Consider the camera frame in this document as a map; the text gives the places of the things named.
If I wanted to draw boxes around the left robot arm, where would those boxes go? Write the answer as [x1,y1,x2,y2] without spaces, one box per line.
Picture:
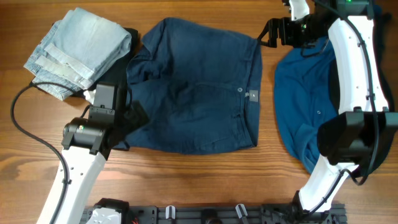
[38,83,149,223]

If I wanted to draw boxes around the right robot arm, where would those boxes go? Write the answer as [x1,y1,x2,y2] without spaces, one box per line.
[258,1,397,220]

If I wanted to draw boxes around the folded black garment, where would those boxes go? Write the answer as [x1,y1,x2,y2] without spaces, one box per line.
[29,27,139,98]

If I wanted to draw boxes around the left black cable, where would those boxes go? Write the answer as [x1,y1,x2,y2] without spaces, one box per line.
[10,81,94,224]

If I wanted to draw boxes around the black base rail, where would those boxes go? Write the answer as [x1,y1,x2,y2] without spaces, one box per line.
[79,198,348,224]

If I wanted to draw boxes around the teal blue shirt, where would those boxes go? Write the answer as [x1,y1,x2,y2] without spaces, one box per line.
[274,37,337,173]

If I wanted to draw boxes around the dark navy shorts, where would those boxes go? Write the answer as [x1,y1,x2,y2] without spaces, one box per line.
[118,17,262,154]

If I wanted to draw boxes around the folded light blue jeans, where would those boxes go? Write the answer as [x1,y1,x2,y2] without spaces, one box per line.
[35,7,132,92]

